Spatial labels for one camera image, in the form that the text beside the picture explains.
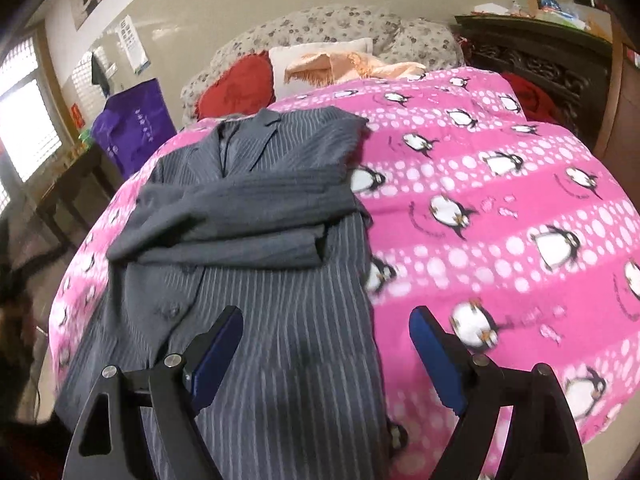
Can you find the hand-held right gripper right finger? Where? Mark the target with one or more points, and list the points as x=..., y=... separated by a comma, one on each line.
x=435, y=355

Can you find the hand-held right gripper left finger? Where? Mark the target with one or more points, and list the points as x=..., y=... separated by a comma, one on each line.
x=220, y=355

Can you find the grey striped jacket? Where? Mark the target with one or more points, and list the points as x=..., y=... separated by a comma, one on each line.
x=280, y=220

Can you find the pink penguin printed blanket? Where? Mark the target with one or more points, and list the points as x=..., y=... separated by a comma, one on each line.
x=500, y=210

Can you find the dark wooden side table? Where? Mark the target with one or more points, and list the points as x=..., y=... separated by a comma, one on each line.
x=75, y=170

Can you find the purple bag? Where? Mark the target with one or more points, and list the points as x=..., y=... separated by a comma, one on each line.
x=135, y=125

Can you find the green packets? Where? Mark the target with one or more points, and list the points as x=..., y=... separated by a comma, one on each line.
x=86, y=139

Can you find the red pillow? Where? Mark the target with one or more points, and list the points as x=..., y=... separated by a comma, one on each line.
x=240, y=87

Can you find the red cloth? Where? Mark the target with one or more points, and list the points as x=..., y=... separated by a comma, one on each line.
x=530, y=95

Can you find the window with lattice grille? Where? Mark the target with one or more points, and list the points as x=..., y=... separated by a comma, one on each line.
x=30, y=120

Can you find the dark hanging cloth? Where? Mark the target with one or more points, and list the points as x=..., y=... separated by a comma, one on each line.
x=100, y=77

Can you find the peach fringed scarf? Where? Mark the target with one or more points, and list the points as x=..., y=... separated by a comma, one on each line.
x=340, y=67

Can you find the white pillow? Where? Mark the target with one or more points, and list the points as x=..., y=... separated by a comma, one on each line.
x=300, y=57

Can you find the dark carved wooden cabinet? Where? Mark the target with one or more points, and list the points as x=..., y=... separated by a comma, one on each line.
x=540, y=60

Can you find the grey floral sofa cover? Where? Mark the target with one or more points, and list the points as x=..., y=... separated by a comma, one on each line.
x=320, y=25

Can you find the pile of assorted packets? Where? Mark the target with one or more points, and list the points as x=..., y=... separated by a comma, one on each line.
x=545, y=10

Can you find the small red wall sign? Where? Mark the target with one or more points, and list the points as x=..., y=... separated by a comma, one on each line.
x=76, y=114

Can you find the brown wooden door frame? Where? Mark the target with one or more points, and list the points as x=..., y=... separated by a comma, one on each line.
x=620, y=105

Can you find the wall calendar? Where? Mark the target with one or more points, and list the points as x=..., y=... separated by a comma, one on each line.
x=131, y=42

